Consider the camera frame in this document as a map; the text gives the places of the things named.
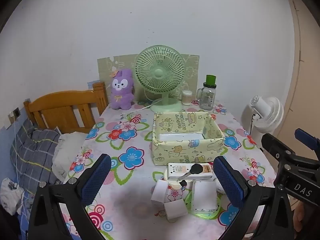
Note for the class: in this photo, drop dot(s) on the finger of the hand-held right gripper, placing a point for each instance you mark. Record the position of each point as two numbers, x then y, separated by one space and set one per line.
308 141
276 145

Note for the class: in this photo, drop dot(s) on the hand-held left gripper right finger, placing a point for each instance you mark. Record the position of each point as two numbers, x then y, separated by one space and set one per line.
230 182

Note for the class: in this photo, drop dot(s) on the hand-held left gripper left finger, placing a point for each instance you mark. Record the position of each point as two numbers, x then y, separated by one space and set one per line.
96 177

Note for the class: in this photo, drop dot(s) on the tall white box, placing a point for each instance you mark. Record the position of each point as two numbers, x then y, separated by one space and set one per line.
204 196

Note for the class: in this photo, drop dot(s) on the black key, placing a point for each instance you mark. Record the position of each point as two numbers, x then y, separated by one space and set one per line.
196 168

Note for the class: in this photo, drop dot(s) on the small white box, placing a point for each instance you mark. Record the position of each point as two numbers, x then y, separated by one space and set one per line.
175 210
160 192

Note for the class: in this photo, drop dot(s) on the yellow printed storage box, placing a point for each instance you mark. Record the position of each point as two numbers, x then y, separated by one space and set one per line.
175 152

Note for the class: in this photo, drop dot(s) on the white standing fan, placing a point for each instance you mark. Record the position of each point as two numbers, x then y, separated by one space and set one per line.
265 110

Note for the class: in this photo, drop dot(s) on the white pillow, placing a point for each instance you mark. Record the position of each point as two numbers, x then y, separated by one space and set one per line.
67 150

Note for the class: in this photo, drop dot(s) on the floral tablecloth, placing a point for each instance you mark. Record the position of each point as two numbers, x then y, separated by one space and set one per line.
135 197

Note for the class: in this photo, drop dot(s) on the beige wooden door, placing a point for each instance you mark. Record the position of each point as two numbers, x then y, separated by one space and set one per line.
307 80

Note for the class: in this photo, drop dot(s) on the grey plaid blanket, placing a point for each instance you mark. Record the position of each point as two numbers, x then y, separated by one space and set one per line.
32 155

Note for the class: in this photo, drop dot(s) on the wooden bed headboard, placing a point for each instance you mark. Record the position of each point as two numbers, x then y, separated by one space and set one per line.
62 105

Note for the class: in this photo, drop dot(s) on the glass jar mug green lid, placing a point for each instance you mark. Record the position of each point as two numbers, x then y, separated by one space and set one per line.
207 100

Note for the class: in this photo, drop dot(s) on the white printed cloth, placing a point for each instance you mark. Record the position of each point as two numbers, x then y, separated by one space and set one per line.
10 195

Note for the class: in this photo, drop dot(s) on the purple plush toy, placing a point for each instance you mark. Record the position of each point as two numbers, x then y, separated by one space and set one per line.
122 92

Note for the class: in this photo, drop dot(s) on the cotton swab container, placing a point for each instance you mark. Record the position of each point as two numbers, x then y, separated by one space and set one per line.
186 98

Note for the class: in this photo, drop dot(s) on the blue paper sheet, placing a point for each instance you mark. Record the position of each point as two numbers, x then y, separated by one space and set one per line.
93 82

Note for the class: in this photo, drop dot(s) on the printed cardboard panel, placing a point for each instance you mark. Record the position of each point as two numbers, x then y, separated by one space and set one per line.
117 62

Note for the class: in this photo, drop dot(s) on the green desk fan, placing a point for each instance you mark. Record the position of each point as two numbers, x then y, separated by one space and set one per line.
160 73

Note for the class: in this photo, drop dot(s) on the wall socket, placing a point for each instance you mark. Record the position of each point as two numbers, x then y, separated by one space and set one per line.
17 112

